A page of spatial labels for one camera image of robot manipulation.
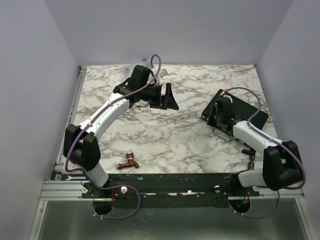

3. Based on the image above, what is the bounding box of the black mounting rail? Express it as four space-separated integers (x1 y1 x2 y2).
82 173 260 209

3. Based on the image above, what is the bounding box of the silver wrench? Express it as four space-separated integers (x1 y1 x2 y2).
65 175 87 181

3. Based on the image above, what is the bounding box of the aluminium frame rail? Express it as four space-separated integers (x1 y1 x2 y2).
55 66 87 167

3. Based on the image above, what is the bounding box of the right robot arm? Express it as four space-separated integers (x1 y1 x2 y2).
208 96 306 196

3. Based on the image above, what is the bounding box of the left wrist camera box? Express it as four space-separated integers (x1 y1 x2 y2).
155 69 168 86

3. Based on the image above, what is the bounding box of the clear plastic organizer box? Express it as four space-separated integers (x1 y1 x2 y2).
121 58 151 78

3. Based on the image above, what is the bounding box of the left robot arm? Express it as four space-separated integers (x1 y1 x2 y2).
63 65 179 198

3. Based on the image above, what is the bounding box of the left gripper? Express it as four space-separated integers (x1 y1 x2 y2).
140 83 179 110

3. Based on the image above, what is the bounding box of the black pipe fitting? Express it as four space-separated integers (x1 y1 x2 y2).
242 147 256 170

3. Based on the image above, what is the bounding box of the brown faucet tap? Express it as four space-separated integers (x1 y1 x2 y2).
116 152 140 170

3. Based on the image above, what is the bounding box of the black poker chip case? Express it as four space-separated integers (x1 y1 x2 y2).
201 89 269 138

